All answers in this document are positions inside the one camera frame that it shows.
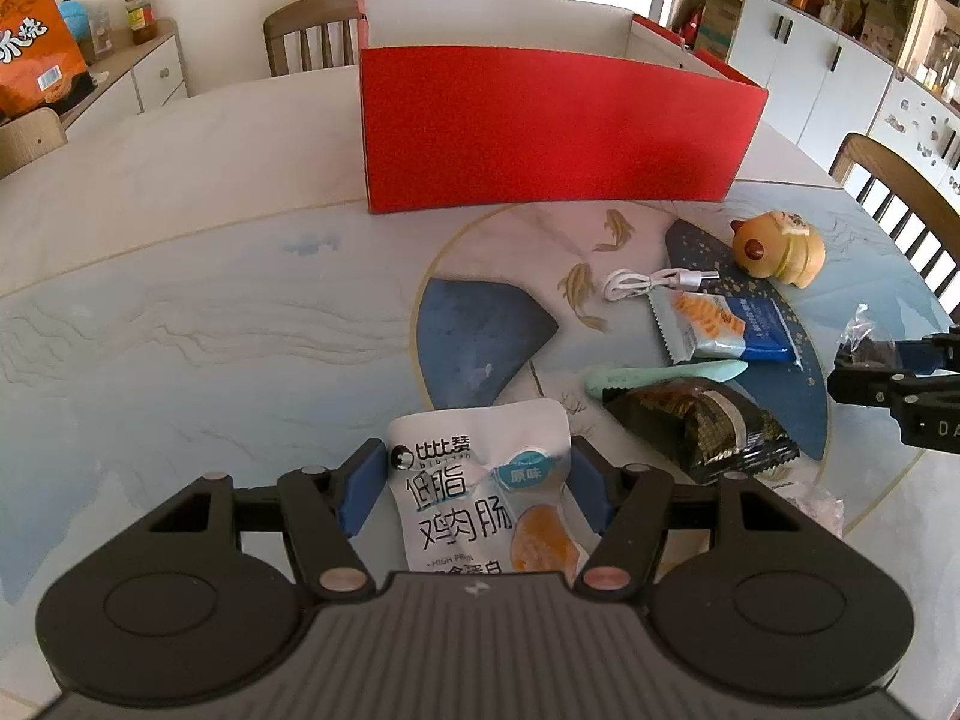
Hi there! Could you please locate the clear bag dark snack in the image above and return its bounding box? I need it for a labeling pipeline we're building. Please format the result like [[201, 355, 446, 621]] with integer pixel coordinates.
[[835, 302, 901, 372]]

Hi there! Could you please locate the white chicken sausage pouch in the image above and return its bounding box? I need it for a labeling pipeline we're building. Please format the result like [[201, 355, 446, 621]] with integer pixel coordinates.
[[387, 398, 586, 580]]

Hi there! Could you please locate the black rice ball packet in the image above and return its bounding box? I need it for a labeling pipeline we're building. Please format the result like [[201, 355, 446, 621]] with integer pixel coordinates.
[[601, 377, 800, 484]]

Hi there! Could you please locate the wooden chair at right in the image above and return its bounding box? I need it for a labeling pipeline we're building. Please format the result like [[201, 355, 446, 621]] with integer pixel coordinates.
[[828, 133, 958, 322]]

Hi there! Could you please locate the blue salmon snack packet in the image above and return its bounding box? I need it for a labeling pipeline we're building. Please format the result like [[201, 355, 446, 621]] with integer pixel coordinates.
[[647, 288, 797, 364]]

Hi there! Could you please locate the yellow bear toy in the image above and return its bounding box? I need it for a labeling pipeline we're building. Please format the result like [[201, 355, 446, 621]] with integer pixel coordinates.
[[731, 210, 827, 289]]

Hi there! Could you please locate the white tall cabinet unit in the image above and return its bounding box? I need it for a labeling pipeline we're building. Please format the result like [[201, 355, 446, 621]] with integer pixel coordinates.
[[662, 0, 960, 189]]

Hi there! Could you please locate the cardboard carton on shelf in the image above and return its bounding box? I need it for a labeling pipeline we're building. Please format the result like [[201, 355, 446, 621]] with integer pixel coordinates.
[[695, 0, 740, 62]]

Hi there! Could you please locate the red cardboard box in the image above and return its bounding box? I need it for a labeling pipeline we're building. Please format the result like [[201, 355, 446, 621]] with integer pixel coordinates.
[[358, 0, 768, 215]]

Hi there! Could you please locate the white drawer sideboard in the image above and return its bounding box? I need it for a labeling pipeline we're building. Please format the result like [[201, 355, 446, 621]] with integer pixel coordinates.
[[60, 18, 190, 142]]

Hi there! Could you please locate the brown wooden chair back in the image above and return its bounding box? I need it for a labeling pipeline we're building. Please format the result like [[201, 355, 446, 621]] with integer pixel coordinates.
[[262, 0, 359, 76]]

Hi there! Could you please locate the orange snack bag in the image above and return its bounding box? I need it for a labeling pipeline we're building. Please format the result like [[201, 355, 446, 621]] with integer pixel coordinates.
[[0, 0, 94, 119]]

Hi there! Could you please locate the red-lidded sauce jar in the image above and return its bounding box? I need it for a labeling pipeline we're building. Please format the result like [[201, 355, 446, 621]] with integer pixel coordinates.
[[124, 0, 158, 46]]

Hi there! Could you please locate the blue globe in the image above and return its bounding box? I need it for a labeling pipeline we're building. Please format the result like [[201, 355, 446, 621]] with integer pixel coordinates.
[[59, 0, 91, 43]]

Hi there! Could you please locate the white usb cable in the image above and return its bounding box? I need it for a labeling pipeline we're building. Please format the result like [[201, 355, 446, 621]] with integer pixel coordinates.
[[600, 266, 723, 304]]

